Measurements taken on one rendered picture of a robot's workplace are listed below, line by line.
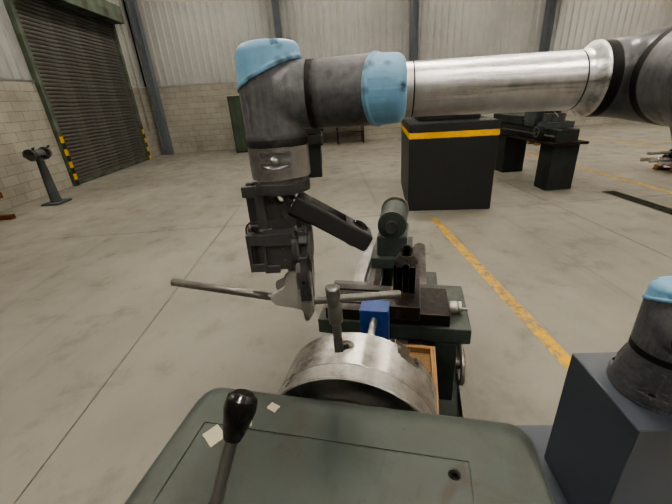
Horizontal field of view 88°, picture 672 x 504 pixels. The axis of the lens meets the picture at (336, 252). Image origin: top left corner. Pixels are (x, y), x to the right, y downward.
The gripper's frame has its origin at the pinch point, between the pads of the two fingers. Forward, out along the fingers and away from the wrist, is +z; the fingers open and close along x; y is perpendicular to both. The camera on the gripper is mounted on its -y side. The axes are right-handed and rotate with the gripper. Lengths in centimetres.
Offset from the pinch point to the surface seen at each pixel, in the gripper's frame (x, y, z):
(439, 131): -460, -146, 12
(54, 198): -655, 582, 108
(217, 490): 23.6, 7.9, 4.4
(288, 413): 9.0, 3.8, 10.9
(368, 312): -37.2, -11.1, 24.9
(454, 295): -73, -47, 42
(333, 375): 0.1, -2.4, 12.6
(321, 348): -8.3, 0.0, 13.6
